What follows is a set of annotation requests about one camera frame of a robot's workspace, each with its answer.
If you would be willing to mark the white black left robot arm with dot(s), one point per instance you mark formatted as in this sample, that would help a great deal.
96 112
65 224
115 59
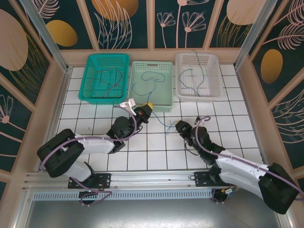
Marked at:
95 145

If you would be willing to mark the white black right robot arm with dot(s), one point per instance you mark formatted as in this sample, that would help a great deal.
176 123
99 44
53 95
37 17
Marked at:
237 164

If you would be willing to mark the mint green plastic basket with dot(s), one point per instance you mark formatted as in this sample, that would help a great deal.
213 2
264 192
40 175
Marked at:
164 95

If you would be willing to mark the white plastic basket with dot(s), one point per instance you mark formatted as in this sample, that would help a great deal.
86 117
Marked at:
213 78

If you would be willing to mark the teal plastic basket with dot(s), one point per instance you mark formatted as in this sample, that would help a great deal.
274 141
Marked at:
85 78

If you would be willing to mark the grey metal sheet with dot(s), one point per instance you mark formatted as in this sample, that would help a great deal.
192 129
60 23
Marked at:
152 213

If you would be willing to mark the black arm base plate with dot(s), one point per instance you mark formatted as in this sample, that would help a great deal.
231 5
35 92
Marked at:
202 180
104 180

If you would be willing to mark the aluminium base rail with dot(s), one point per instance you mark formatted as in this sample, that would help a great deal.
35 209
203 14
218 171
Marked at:
152 178

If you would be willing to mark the wall panel flower outline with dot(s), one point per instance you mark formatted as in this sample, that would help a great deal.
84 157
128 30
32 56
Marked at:
171 35

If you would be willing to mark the wall panel palm leaves circle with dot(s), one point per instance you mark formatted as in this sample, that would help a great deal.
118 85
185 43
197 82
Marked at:
272 66

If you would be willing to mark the wall panel orange oval leaf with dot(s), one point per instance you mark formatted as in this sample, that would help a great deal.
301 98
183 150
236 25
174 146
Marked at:
61 33

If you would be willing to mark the aluminium frame post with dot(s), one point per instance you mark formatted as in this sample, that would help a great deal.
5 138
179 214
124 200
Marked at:
254 35
46 35

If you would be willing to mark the wall panel pale circle grass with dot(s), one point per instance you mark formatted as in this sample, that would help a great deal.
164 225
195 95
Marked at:
12 40
237 12

